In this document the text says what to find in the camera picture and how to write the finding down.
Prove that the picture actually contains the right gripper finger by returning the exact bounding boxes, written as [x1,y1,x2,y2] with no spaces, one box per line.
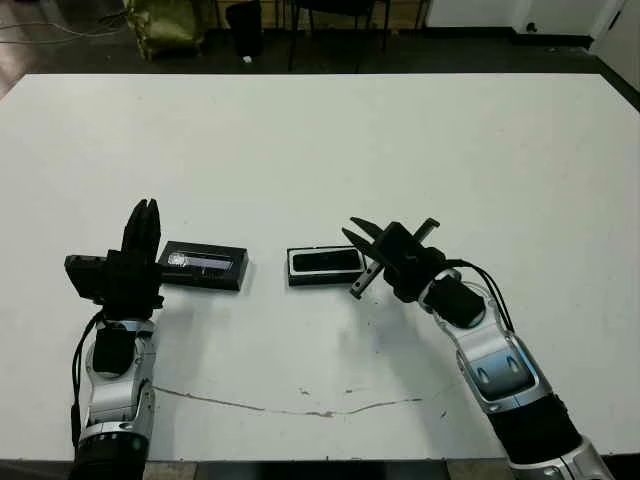
[342,227,382,259]
[349,215,384,241]

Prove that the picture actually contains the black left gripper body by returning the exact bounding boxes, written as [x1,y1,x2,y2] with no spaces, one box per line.
[97,249,165,319]

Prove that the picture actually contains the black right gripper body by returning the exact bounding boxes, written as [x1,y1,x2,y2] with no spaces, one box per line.
[351,219,447,304]

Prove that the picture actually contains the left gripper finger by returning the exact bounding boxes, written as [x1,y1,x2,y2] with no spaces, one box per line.
[121,199,151,254]
[148,198,163,257]

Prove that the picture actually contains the slim black camera bar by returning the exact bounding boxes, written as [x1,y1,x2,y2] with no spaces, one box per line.
[292,249,362,274]

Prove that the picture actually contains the black printed box lid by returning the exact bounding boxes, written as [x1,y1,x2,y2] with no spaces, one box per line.
[158,240,250,294]

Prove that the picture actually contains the black box white insert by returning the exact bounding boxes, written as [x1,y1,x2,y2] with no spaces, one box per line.
[286,244,369,288]

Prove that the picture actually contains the olive green bag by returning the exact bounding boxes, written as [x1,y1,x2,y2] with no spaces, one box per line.
[124,0,207,61]

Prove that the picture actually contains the black chair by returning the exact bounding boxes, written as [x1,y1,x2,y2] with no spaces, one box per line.
[285,0,391,73]

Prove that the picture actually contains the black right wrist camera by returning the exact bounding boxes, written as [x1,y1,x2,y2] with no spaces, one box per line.
[374,223,422,267]

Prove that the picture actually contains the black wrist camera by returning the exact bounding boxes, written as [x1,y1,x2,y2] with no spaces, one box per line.
[374,223,422,267]
[63,254,111,304]

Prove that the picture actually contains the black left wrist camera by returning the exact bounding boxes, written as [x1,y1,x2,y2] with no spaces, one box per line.
[63,254,111,304]

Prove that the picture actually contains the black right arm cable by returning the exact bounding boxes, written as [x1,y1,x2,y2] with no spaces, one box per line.
[444,257,516,334]

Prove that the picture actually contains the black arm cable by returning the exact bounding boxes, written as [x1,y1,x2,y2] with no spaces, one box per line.
[69,314,101,451]
[444,257,516,334]

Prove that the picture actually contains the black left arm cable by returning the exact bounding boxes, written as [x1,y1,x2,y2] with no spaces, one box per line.
[69,314,101,451]

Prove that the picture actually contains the pale cable on floor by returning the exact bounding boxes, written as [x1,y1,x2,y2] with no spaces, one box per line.
[0,14,131,44]

